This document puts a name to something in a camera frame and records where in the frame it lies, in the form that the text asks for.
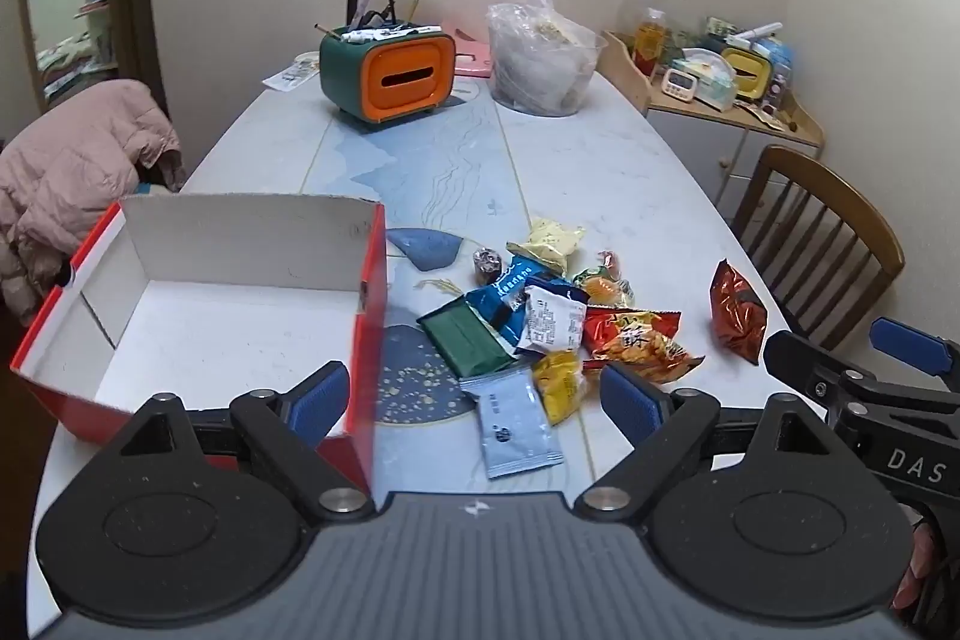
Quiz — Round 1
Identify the wooden chair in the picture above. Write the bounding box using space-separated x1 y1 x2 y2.
730 144 908 350

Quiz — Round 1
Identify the dark blue snack packet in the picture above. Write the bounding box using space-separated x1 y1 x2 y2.
464 257 557 350

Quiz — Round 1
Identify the white side cabinet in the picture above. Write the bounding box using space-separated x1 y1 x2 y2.
643 106 823 223

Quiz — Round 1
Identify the pink folder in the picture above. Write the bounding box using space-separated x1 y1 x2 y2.
442 20 493 79

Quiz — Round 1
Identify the white snack packet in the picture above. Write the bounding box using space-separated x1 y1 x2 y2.
515 284 589 357

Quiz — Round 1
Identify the clear plastic bag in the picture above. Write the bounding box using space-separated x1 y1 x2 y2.
485 0 609 118

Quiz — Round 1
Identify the yellow tissue box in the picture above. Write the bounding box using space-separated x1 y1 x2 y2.
719 45 774 102

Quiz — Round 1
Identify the light blue snack packet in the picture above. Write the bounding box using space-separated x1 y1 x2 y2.
458 365 566 480

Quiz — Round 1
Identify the wooden desktop rack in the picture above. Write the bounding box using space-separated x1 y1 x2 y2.
599 30 825 148

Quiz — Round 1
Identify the red-brown snack packet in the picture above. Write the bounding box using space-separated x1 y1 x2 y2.
709 257 770 368

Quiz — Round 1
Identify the green snack packet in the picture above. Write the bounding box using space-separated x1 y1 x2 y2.
417 298 519 379

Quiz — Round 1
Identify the bottle with orange liquid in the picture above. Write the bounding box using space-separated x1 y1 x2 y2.
634 6 669 76

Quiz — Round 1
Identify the red cardboard box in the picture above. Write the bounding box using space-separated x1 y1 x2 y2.
9 194 390 495

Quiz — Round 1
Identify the egg yolk pastry packet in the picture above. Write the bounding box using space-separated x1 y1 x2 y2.
573 250 635 308

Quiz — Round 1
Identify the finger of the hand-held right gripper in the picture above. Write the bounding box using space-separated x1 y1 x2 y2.
763 330 848 402
868 317 960 395

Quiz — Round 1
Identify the printed paper sheet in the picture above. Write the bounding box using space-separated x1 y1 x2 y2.
262 50 324 93

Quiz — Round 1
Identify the purple wrapped candy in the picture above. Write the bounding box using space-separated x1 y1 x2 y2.
471 246 506 282

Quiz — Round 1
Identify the small yellow snack packet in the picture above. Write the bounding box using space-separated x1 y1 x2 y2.
530 347 594 426

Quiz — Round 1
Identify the pink padded jacket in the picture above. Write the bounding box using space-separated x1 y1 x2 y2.
0 79 185 327

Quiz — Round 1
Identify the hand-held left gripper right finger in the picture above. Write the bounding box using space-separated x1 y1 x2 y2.
573 361 850 524

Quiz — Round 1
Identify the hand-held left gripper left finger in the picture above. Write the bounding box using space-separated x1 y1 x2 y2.
124 361 376 525

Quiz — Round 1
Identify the orange chips packet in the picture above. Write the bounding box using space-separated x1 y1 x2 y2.
581 306 707 387

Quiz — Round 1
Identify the pale yellow snack packet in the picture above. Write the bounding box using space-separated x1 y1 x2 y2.
506 216 587 274

